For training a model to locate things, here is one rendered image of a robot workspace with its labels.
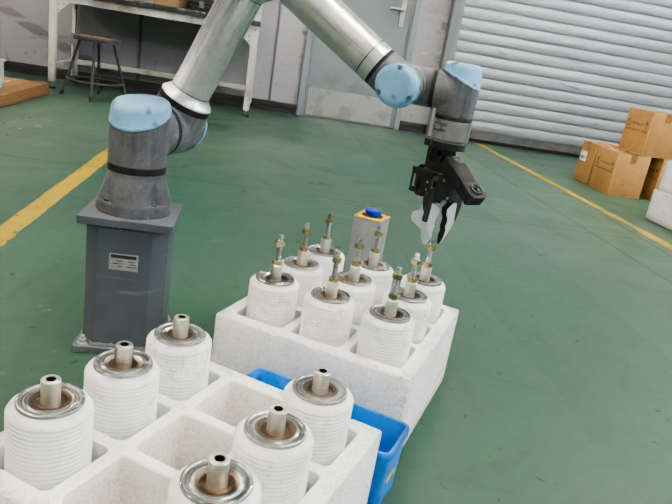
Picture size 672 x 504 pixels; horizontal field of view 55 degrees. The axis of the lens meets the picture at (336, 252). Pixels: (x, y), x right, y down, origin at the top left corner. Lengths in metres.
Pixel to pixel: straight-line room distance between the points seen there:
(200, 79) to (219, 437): 0.79
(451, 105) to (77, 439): 0.88
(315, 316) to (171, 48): 5.23
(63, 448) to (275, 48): 5.57
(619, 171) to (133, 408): 4.28
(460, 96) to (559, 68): 5.48
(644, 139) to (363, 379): 3.97
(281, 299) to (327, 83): 5.10
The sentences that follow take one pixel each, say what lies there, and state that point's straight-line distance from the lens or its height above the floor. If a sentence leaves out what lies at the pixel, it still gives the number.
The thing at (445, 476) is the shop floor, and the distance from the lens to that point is 1.23.
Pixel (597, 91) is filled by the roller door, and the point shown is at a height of 0.65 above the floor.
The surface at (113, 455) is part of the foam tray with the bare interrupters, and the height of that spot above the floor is 0.18.
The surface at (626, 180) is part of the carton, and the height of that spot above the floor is 0.12.
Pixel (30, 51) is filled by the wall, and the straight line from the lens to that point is 6.55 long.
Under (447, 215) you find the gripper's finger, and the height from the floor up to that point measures 0.40.
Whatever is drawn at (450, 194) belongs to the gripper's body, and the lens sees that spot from 1.33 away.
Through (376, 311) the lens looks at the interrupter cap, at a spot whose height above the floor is 0.25.
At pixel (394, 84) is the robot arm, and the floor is 0.64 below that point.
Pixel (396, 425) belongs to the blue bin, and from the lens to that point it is 1.12.
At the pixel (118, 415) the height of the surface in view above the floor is 0.20.
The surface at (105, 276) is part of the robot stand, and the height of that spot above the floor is 0.17.
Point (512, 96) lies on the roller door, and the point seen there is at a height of 0.48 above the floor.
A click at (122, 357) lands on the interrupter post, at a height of 0.27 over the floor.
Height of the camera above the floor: 0.70
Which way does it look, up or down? 18 degrees down
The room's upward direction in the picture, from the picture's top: 10 degrees clockwise
